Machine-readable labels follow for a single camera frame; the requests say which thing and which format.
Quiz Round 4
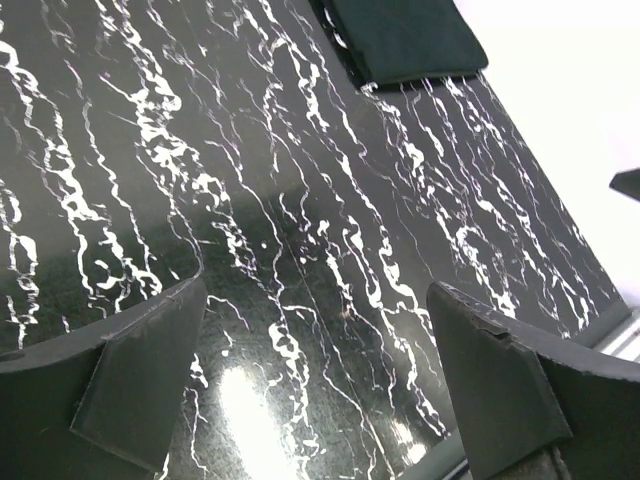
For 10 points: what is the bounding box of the folded black t-shirt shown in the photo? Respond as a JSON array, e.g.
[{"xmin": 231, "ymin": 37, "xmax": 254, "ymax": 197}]
[{"xmin": 310, "ymin": 0, "xmax": 489, "ymax": 89}]

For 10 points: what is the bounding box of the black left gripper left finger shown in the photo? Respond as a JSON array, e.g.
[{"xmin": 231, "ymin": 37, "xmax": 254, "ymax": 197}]
[{"xmin": 1, "ymin": 277, "xmax": 207, "ymax": 479}]

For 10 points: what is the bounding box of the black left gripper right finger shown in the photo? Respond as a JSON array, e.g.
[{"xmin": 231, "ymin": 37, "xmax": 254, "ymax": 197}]
[{"xmin": 426, "ymin": 283, "xmax": 639, "ymax": 479}]

